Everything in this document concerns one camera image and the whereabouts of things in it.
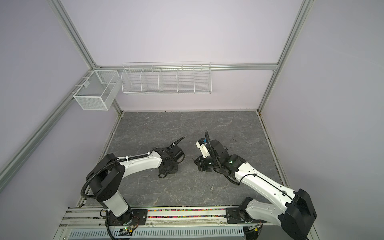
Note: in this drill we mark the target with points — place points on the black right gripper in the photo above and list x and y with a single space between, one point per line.
200 161

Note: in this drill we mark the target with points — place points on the white mesh square basket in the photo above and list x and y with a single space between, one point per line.
99 90

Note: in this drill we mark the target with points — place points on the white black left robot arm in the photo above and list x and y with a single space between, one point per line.
103 181

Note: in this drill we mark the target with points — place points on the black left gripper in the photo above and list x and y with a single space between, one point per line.
175 170

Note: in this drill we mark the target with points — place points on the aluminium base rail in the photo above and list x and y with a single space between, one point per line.
177 216

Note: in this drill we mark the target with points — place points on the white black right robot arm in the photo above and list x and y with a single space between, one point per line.
292 210

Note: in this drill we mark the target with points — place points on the white vented cable duct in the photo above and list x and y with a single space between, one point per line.
157 233

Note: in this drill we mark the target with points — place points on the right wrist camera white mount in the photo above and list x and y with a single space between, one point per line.
202 146

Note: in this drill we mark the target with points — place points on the white wire long basket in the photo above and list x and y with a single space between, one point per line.
166 78

